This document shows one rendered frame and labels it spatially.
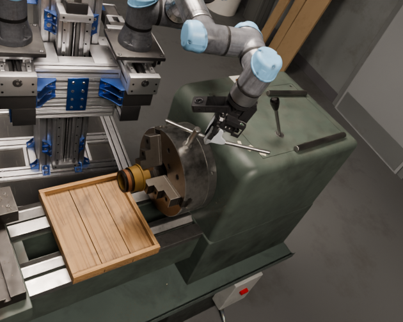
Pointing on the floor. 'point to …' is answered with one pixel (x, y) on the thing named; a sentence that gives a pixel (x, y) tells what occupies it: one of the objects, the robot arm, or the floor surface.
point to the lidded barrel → (224, 7)
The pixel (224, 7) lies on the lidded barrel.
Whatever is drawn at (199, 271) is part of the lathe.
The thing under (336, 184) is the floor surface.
